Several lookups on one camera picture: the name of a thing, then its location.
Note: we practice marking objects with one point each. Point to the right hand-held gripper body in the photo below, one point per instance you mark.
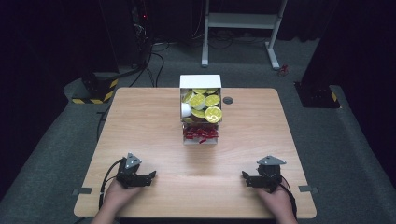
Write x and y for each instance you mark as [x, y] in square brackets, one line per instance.
[269, 174]

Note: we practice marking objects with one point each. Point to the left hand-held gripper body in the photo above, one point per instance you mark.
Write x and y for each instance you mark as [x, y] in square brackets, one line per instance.
[129, 169]

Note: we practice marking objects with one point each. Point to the person's left hand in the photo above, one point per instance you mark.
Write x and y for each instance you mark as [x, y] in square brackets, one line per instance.
[120, 196]

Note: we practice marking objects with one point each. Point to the person's right hand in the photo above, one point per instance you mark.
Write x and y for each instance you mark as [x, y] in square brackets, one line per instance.
[277, 202]

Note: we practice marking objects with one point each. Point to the grey tape strip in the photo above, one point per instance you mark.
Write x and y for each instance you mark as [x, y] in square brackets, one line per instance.
[308, 188]
[82, 191]

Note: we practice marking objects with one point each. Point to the pile of red packets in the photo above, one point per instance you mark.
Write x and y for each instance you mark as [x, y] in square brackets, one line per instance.
[200, 133]

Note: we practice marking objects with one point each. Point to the grey round table grommet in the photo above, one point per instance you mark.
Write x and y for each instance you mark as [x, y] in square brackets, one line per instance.
[228, 100]

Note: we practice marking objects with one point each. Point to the pile of yellow-lid cups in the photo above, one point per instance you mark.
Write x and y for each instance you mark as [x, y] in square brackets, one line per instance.
[202, 104]

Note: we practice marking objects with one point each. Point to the black yellow-striped stand base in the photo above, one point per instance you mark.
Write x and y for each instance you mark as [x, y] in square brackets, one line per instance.
[99, 90]

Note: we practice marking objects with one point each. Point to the white open storage box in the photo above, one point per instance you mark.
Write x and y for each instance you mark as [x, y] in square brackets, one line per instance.
[200, 81]

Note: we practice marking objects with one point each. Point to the dark equipment rack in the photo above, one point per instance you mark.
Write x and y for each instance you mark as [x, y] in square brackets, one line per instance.
[141, 28]

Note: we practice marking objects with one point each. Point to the white metal stand frame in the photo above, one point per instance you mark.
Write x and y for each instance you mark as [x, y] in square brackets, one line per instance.
[239, 20]

